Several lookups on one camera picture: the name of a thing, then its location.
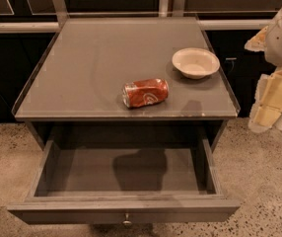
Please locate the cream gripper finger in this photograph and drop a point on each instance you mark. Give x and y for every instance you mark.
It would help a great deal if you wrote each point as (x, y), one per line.
(257, 42)
(267, 108)

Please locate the red coke can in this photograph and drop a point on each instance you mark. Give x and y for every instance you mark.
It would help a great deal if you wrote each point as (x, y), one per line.
(145, 93)

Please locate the grey cabinet with glass top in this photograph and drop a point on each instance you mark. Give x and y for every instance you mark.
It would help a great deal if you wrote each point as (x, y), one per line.
(82, 77)

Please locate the open grey top drawer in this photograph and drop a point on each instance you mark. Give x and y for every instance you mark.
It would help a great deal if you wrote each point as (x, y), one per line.
(99, 185)

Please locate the metal drawer knob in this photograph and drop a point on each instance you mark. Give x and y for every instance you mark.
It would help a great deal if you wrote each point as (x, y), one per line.
(126, 222)

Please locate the white paper bowl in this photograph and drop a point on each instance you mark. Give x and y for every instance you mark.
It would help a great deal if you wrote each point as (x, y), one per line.
(195, 63)

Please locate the metal railing frame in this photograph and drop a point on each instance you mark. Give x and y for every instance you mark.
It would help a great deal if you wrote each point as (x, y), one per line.
(35, 16)

